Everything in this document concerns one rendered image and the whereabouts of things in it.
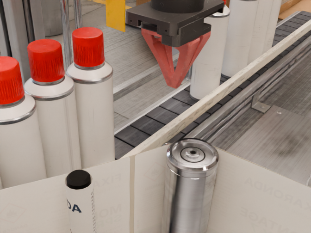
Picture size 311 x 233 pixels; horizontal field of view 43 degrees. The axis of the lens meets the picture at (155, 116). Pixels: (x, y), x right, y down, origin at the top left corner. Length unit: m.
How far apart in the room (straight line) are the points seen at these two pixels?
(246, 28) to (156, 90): 0.22
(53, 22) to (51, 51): 2.85
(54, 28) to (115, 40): 2.23
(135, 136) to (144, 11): 0.25
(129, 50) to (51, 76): 0.61
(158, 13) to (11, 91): 0.16
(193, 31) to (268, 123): 0.30
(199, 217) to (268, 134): 0.36
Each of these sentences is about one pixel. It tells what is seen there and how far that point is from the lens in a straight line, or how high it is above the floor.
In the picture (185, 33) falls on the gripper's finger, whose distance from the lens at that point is 0.41.
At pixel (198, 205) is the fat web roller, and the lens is 0.30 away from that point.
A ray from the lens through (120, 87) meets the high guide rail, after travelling 0.57.
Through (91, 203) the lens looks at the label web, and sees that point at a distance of 0.28.
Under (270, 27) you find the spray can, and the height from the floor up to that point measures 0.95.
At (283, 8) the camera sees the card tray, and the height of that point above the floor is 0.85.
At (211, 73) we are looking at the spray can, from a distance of 0.68.
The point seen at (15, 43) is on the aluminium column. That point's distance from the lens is 0.54.
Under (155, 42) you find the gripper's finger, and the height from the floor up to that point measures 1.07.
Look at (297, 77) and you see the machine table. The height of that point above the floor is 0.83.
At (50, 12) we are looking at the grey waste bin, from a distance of 3.22.
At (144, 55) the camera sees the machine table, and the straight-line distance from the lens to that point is 0.98.
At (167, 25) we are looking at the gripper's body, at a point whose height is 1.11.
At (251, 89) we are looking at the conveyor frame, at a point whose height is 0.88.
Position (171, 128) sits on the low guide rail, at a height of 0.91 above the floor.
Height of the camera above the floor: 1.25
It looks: 34 degrees down
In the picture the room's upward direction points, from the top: 3 degrees clockwise
